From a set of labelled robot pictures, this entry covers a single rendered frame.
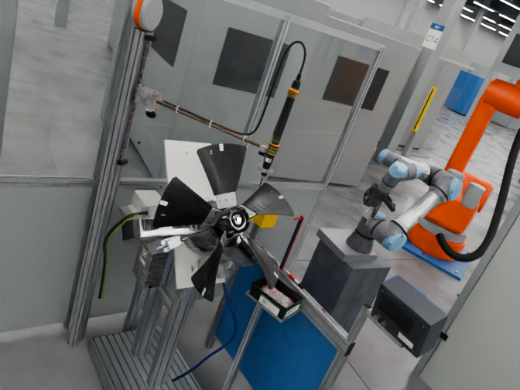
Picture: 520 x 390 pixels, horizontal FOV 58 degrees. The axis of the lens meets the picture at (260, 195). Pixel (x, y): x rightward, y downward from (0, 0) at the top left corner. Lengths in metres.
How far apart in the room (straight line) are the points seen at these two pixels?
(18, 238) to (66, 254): 0.27
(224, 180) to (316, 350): 0.96
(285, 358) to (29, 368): 1.35
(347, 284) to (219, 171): 0.96
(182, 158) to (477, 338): 2.32
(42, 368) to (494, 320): 2.73
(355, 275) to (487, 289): 1.16
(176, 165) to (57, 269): 0.95
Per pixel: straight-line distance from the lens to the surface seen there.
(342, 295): 2.61
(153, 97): 2.16
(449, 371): 3.73
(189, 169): 2.26
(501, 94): 5.72
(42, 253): 2.70
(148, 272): 2.40
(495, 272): 3.42
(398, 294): 1.98
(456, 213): 5.74
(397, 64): 6.55
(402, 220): 2.55
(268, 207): 2.19
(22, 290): 2.83
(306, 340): 2.45
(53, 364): 2.91
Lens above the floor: 2.11
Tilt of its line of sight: 22 degrees down
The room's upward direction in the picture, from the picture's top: 20 degrees clockwise
